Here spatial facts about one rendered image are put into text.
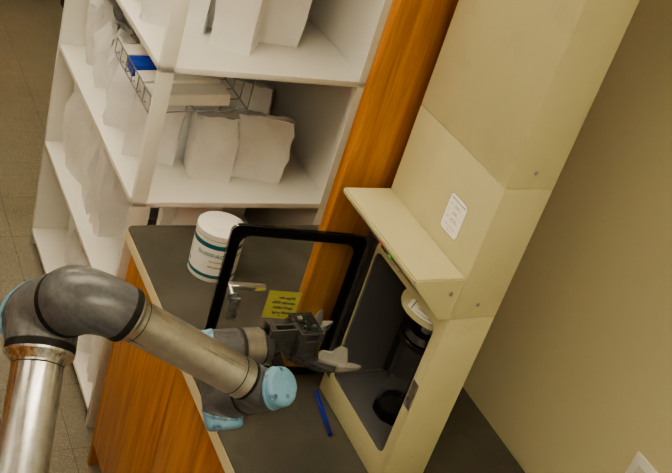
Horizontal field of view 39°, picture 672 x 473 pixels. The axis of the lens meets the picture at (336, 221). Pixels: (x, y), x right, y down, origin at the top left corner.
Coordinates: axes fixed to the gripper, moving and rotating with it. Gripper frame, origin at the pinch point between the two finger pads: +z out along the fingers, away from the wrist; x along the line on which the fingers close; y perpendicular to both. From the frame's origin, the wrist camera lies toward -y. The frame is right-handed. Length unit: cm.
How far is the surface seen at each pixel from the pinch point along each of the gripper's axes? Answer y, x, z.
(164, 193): -29, 105, -4
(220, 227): -12, 62, -4
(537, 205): 46, -16, 18
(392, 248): 29.4, -5.6, -1.9
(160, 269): -27, 65, -17
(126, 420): -79, 62, -18
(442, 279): 29.3, -15.5, 3.9
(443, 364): 7.8, -15.7, 12.7
